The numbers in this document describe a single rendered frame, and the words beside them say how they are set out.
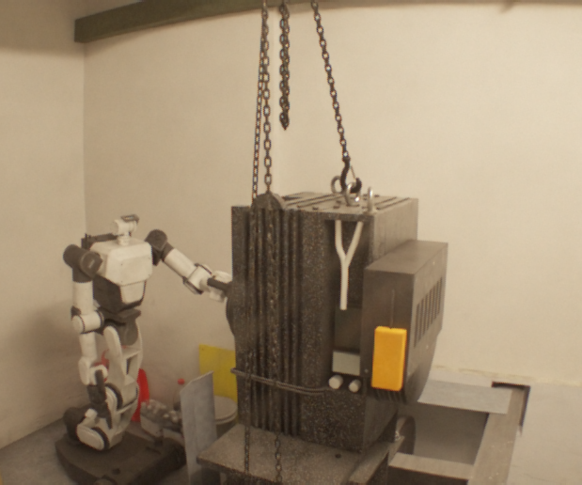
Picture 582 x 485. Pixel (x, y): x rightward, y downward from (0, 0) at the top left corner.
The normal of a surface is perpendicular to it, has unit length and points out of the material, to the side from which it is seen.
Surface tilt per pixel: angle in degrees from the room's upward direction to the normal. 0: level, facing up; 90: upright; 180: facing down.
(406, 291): 90
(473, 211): 90
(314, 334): 90
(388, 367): 90
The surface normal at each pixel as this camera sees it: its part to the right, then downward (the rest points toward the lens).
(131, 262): 0.82, 0.21
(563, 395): -0.45, 0.17
